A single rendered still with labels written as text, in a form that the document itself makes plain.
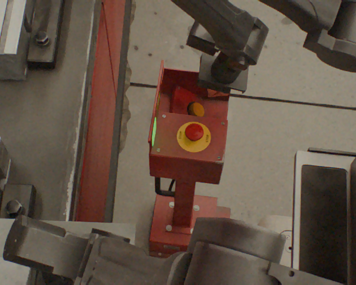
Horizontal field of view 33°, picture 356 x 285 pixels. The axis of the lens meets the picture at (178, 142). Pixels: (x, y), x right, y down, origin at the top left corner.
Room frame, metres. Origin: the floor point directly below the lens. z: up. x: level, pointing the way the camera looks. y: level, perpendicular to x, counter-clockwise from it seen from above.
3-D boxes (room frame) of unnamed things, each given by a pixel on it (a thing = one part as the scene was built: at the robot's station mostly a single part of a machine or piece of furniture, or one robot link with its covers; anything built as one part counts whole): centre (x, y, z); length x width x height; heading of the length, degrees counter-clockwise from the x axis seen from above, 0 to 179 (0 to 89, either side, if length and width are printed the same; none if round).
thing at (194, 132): (0.58, -0.03, 0.79); 0.04 x 0.04 x 0.04
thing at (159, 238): (0.63, -0.06, 0.06); 0.25 x 0.20 x 0.12; 85
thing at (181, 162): (0.63, -0.03, 0.75); 0.20 x 0.16 x 0.18; 175
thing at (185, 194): (0.63, -0.03, 0.39); 0.05 x 0.05 x 0.54; 85
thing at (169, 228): (0.63, -0.03, 0.13); 0.10 x 0.10 x 0.01; 85
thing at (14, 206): (0.36, 0.28, 0.91); 0.03 x 0.03 x 0.02
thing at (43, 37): (0.72, 0.29, 0.91); 0.03 x 0.03 x 0.02
